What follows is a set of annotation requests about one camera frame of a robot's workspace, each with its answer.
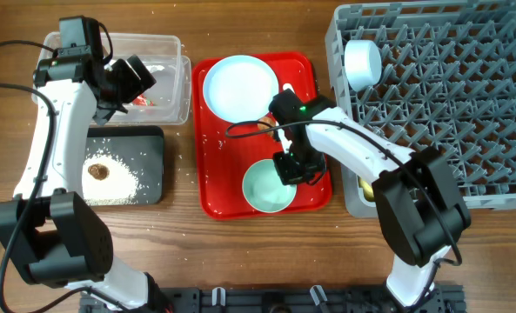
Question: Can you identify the red snack wrapper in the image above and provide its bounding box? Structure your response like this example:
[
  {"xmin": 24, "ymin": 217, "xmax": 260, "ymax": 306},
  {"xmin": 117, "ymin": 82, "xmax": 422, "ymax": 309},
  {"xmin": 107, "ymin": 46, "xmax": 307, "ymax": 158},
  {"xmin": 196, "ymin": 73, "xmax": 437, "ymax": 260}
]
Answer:
[{"xmin": 132, "ymin": 95, "xmax": 154, "ymax": 106}]

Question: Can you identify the green bowl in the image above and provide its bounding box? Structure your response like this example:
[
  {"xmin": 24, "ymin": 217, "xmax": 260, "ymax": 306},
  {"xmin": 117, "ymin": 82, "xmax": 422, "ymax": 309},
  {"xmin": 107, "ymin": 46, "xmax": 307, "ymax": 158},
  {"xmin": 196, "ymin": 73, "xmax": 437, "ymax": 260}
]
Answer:
[{"xmin": 242, "ymin": 159, "xmax": 298, "ymax": 214}]

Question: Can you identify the white napkin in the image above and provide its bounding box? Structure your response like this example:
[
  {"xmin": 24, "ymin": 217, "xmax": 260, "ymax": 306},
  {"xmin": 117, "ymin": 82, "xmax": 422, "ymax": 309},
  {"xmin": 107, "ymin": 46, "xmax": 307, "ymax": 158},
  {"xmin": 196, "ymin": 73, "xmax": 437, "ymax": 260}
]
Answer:
[{"xmin": 146, "ymin": 65, "xmax": 164, "ymax": 74}]

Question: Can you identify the yellow plastic cup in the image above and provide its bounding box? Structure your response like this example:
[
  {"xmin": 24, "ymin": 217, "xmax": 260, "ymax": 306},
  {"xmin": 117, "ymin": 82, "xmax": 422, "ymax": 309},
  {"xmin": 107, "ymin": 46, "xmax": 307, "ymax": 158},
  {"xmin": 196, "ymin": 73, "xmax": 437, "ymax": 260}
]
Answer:
[{"xmin": 358, "ymin": 177, "xmax": 375, "ymax": 202}]

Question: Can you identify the brown food lump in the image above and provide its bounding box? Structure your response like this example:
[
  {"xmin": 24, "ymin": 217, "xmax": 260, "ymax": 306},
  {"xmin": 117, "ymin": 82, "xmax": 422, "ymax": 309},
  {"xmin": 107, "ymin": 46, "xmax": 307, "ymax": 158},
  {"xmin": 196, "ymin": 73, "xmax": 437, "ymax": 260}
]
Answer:
[{"xmin": 88, "ymin": 163, "xmax": 110, "ymax": 181}]

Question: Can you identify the light blue plate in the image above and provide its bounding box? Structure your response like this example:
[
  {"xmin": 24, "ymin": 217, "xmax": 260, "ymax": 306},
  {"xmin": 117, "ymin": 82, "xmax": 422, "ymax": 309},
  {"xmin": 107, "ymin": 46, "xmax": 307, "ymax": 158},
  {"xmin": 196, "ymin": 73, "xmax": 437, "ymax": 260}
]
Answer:
[{"xmin": 203, "ymin": 55, "xmax": 279, "ymax": 123}]

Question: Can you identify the white rice pile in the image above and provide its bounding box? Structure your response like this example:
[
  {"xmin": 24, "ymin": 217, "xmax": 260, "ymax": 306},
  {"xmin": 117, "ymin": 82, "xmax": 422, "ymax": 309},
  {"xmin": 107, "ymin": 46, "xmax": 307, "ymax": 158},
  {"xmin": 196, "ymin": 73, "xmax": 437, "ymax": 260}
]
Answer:
[{"xmin": 82, "ymin": 152, "xmax": 143, "ymax": 206}]

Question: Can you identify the light blue bowl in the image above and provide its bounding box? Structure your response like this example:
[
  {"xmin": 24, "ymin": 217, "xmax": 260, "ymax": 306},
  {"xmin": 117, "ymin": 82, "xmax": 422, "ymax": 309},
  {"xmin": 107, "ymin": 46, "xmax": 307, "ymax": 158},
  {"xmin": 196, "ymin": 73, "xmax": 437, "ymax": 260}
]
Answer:
[{"xmin": 344, "ymin": 40, "xmax": 382, "ymax": 92}]

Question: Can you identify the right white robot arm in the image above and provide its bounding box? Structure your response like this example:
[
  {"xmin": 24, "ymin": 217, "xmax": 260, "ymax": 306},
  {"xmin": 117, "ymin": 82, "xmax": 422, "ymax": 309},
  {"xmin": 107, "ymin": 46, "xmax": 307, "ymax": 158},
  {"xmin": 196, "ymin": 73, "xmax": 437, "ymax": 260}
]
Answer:
[{"xmin": 261, "ymin": 90, "xmax": 472, "ymax": 312}]

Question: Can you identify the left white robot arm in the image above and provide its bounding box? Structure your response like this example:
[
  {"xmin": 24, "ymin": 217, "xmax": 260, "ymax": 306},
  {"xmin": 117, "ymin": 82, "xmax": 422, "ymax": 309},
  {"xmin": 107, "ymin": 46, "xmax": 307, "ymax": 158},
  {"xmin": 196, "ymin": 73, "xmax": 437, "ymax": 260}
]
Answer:
[{"xmin": 0, "ymin": 16, "xmax": 174, "ymax": 312}]

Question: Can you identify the black waste tray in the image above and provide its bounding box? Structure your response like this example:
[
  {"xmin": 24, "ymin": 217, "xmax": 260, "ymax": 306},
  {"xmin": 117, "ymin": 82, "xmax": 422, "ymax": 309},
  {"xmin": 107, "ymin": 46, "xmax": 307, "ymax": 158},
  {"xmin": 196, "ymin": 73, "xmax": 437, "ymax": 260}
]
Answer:
[{"xmin": 85, "ymin": 126, "xmax": 164, "ymax": 205}]

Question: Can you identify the grey dishwasher rack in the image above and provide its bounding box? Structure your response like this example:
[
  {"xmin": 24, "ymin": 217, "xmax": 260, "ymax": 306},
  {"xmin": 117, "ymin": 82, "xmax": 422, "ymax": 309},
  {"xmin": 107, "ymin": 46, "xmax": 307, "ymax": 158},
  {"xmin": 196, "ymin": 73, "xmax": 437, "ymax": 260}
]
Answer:
[{"xmin": 325, "ymin": 1, "xmax": 516, "ymax": 210}]

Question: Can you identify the clear plastic bin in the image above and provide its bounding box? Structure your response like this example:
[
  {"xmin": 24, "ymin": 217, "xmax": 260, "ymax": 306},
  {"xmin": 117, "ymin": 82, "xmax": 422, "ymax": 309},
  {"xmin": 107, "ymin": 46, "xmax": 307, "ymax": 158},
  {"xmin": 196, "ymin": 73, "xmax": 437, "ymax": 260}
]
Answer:
[{"xmin": 30, "ymin": 30, "xmax": 192, "ymax": 126}]

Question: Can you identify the red plastic tray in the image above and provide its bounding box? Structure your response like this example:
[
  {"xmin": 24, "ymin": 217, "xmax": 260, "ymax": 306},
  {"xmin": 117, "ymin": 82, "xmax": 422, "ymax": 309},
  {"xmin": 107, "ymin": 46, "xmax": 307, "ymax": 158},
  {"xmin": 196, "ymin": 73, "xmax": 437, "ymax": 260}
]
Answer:
[{"xmin": 192, "ymin": 51, "xmax": 317, "ymax": 220}]

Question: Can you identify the white plastic spoon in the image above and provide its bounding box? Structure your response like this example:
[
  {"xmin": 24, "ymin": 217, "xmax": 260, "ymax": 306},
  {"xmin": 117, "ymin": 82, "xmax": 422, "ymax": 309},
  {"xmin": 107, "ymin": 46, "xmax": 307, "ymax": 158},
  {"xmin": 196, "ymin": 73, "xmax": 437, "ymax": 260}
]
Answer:
[{"xmin": 282, "ymin": 83, "xmax": 294, "ymax": 93}]

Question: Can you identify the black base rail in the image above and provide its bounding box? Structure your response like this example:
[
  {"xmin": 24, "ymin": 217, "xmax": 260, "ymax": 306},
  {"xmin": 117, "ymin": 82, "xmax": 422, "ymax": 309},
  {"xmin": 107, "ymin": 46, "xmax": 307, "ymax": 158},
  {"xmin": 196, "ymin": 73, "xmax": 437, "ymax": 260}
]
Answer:
[{"xmin": 78, "ymin": 284, "xmax": 467, "ymax": 313}]

